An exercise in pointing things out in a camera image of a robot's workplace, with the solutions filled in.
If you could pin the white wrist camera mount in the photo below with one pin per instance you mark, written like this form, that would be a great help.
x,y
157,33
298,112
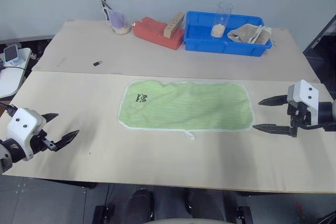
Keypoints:
x,y
305,93
22,127

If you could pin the black base bracket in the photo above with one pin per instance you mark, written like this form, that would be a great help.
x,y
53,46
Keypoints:
x,y
245,214
103,214

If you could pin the purple object in beaker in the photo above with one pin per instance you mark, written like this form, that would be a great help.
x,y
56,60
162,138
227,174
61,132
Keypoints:
x,y
117,19

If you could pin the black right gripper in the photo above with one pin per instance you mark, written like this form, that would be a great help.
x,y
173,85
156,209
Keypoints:
x,y
298,115

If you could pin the tall clear cup with grains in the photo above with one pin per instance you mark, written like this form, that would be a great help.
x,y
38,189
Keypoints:
x,y
218,31

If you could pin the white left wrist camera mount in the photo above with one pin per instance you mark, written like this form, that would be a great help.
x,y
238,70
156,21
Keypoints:
x,y
22,127

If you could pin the dark monitor panel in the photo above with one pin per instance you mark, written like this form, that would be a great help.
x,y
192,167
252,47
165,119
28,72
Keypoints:
x,y
324,53

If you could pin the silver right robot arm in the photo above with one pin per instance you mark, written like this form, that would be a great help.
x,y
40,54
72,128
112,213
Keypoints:
x,y
325,112

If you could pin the white side table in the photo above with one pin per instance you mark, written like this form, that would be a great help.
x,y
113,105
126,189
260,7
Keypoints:
x,y
10,82

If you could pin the wooden block with holes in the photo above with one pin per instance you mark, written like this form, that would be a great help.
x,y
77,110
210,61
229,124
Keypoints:
x,y
170,28

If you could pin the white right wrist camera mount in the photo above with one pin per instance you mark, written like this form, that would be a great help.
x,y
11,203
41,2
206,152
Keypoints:
x,y
305,93

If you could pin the glass beaker with sand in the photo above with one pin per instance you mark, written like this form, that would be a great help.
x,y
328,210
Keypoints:
x,y
122,30

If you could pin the small black chip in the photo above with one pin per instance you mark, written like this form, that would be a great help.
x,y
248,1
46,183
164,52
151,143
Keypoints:
x,y
97,63

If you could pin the dark rounded shape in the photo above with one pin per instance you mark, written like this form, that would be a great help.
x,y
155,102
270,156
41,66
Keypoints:
x,y
139,205
204,205

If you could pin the beige folded cloth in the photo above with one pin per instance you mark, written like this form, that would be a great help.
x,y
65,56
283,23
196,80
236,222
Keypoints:
x,y
249,35

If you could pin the red rectangular block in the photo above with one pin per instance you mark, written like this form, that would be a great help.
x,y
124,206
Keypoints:
x,y
149,31

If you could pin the white device with screen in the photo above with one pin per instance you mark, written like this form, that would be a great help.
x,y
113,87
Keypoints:
x,y
11,53

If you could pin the blue plastic bin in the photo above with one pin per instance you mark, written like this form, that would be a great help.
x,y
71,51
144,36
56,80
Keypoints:
x,y
199,45

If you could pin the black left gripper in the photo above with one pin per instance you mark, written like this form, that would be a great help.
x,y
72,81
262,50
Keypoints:
x,y
36,142

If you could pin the green towel with white trim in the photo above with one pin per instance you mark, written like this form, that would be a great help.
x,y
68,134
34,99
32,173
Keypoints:
x,y
189,106

